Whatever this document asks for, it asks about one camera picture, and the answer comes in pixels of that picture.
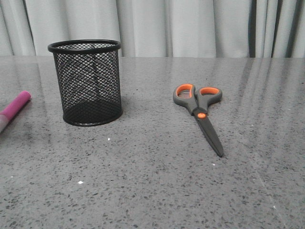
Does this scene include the grey orange scissors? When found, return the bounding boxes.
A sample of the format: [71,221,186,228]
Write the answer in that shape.
[173,83,224,157]

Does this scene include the pink marker pen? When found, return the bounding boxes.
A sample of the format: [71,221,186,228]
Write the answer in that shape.
[0,91,31,132]

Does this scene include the black mesh pen holder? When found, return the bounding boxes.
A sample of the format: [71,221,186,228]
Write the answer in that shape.
[48,39,122,126]

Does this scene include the grey curtain backdrop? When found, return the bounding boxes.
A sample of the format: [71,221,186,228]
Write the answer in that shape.
[0,0,305,58]

